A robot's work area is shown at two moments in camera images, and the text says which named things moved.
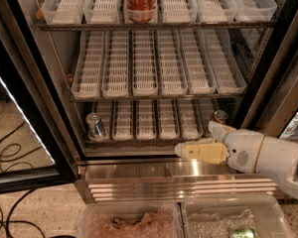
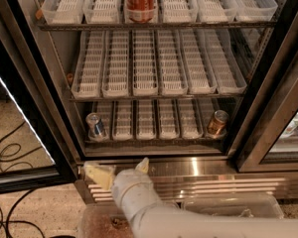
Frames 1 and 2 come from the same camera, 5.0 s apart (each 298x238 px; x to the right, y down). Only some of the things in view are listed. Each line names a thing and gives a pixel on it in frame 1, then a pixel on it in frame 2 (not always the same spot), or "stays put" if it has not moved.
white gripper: [242, 148] -> [130, 186]
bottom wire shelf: [145, 143] stays put
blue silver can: [96, 130] stays put
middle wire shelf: [158, 99] stays put
